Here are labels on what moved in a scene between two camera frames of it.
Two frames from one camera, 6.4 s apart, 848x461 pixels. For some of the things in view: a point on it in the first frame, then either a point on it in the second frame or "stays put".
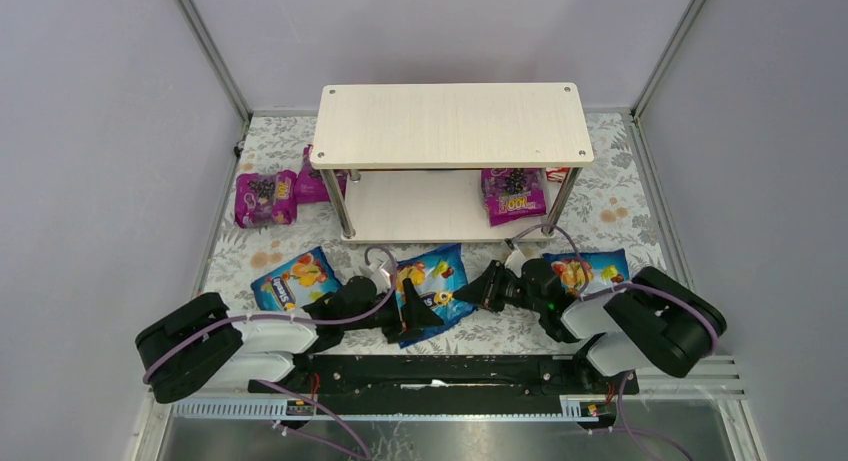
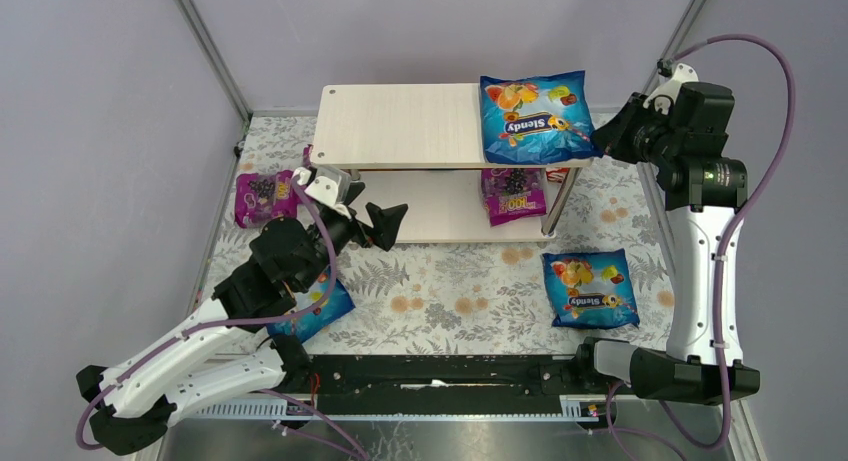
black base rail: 454,374 stays put
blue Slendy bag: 437,276 to 537,118
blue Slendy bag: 606,270 stays put
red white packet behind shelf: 558,174 stays put
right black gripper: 496,285 to 626,135
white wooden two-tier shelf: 405,160 stays put
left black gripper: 400,312 to 361,221
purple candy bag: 511,194 stays put
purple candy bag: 266,199 stays put
